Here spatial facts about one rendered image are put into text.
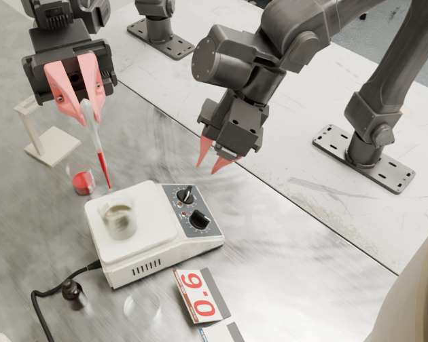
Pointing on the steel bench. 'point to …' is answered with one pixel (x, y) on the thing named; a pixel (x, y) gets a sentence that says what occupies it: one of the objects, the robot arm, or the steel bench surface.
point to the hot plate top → (140, 240)
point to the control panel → (190, 212)
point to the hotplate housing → (155, 254)
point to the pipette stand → (43, 150)
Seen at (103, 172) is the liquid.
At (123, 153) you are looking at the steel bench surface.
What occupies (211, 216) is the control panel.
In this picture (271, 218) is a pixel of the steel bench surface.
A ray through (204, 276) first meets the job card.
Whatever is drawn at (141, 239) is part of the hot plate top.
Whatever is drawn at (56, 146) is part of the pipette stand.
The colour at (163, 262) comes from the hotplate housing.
